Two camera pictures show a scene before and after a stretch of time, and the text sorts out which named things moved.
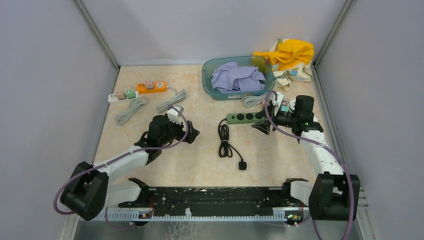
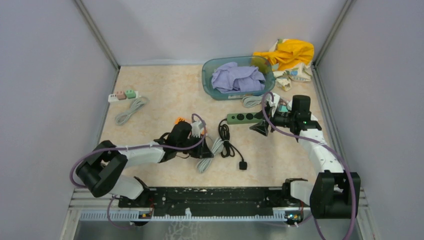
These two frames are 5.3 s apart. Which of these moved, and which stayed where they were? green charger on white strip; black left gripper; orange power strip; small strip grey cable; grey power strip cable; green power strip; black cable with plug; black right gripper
Moved: orange power strip; black left gripper
Stayed: black cable with plug; small strip grey cable; black right gripper; green charger on white strip; grey power strip cable; green power strip
